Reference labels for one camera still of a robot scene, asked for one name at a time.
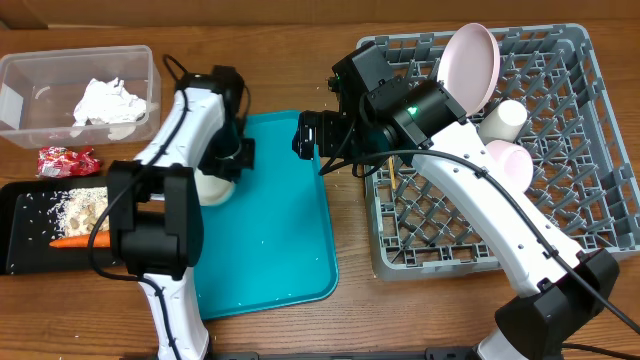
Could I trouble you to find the wooden chopstick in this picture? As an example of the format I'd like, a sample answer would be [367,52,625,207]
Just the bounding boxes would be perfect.
[387,156,397,192]

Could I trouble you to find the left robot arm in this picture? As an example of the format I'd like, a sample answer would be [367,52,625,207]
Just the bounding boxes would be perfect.
[106,65,256,359]

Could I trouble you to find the grey dishwasher rack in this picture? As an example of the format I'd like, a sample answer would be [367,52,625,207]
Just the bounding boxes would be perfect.
[365,24,639,281]

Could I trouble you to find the white bowl with food scraps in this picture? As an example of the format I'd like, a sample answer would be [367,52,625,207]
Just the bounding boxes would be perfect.
[194,169,235,206]

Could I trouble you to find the black plastic bin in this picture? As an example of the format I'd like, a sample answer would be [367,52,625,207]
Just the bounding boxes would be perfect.
[1,177,105,275]

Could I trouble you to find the orange carrot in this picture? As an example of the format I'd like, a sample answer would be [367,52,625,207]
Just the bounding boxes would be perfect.
[49,231,111,248]

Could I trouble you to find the teal serving tray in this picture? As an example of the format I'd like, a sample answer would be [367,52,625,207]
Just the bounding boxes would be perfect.
[194,110,339,320]

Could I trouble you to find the white plastic cup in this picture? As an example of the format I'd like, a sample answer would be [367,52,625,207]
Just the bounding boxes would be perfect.
[478,100,528,144]

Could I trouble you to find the white napkin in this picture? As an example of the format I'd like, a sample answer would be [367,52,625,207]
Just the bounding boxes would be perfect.
[73,77,146,141]

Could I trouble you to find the pink bowl with food scraps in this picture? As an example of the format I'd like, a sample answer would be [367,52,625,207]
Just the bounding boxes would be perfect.
[486,140,534,192]

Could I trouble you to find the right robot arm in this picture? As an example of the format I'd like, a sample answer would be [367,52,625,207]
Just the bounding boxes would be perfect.
[292,42,619,359]

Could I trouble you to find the red snack wrapper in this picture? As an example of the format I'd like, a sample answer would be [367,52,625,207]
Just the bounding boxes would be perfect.
[37,146,102,179]

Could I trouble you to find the spilled rice and scraps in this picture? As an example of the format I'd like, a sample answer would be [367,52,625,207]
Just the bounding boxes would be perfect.
[17,187,108,240]

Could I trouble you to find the clear plastic bin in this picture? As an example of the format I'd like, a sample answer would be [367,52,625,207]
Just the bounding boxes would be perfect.
[1,45,162,149]

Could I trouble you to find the pink round plate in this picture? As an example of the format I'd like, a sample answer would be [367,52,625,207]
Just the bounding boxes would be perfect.
[436,23,500,116]

